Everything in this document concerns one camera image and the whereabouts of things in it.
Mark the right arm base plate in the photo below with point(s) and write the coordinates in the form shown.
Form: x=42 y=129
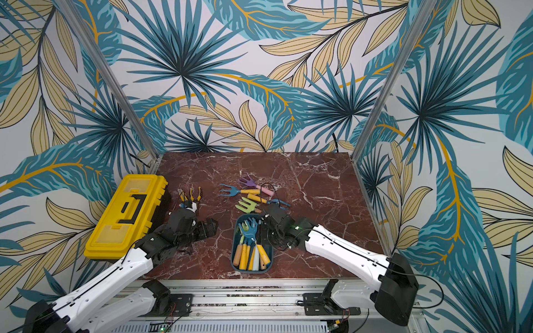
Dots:
x=315 y=304

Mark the green fork yellow handle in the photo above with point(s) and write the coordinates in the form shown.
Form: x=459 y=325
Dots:
x=250 y=203

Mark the yellow toolbox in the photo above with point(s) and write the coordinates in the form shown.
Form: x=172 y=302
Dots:
x=137 y=208

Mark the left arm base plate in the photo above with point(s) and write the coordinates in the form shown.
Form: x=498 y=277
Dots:
x=172 y=305

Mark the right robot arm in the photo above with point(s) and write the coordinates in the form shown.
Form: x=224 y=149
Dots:
x=390 y=283

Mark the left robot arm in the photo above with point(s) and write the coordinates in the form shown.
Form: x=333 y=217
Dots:
x=87 y=308

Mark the metal corner post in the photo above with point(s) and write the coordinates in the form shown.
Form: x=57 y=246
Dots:
x=75 y=20
x=402 y=57

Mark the light blue fork rake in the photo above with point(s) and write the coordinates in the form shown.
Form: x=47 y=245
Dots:
x=256 y=260

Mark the yellow utility knife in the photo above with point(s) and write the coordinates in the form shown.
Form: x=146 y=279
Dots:
x=182 y=195

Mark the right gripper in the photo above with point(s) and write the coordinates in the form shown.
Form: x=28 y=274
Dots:
x=273 y=214

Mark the teal rake wooden handle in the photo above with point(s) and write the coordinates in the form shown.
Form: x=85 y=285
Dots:
x=280 y=203

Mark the teal claw rake yellow handle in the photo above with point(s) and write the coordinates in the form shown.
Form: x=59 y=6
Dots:
x=249 y=229

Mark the aluminium rail frame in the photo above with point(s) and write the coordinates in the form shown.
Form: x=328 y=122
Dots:
x=254 y=299

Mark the right metal corner post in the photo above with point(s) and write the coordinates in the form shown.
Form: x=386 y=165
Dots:
x=402 y=57

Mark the yellow handled pliers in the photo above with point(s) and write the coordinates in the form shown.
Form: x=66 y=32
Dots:
x=195 y=194

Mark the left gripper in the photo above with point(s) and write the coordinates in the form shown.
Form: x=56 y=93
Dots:
x=204 y=234

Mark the green rake wooden handle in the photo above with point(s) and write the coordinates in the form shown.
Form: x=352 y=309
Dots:
x=237 y=254

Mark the purple rake pink handle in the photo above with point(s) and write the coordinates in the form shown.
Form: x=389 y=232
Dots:
x=248 y=181

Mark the left metal corner post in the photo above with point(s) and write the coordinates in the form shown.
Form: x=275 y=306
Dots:
x=75 y=20

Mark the teal storage tray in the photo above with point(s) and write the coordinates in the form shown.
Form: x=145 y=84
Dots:
x=262 y=235

